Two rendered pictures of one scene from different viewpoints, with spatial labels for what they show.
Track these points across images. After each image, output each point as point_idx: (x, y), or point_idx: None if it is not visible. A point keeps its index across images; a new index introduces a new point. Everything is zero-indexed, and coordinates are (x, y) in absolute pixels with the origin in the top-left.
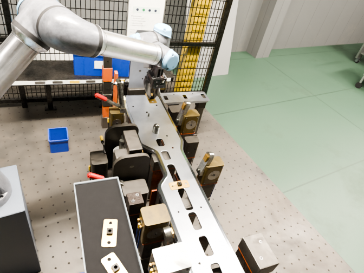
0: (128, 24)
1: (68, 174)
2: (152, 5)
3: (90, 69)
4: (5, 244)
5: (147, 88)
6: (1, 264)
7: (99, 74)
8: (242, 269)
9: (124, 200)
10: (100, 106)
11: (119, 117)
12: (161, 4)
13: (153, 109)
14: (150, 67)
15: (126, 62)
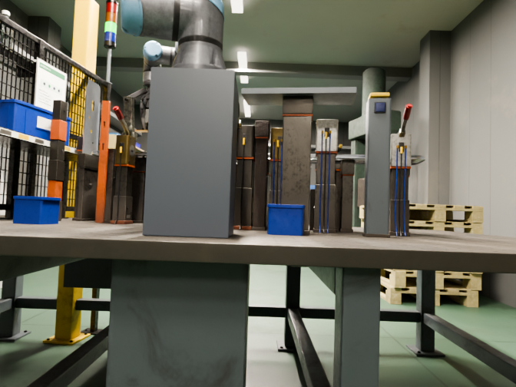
0: (35, 98)
1: (102, 226)
2: (56, 84)
3: (32, 127)
4: (235, 138)
5: (144, 115)
6: (233, 178)
7: (41, 137)
8: (336, 162)
9: (253, 131)
10: (8, 217)
11: (133, 142)
12: (63, 84)
13: (135, 157)
14: (143, 93)
15: (67, 125)
